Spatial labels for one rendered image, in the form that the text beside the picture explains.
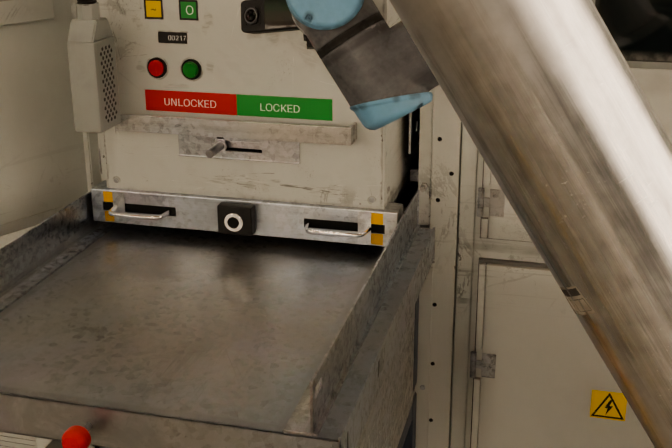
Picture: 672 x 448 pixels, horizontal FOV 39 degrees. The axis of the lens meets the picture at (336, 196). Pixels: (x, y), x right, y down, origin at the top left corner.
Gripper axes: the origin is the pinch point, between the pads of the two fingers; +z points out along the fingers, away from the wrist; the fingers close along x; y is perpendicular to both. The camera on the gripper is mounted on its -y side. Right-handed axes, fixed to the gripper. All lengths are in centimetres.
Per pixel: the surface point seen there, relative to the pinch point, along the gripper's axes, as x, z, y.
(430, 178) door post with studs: -24.7, 17.8, 20.3
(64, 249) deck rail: -36, 11, -41
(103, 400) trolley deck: -48, -35, -25
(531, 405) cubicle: -66, 21, 39
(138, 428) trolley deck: -51, -37, -20
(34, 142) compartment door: -18, 25, -50
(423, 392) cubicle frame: -65, 28, 20
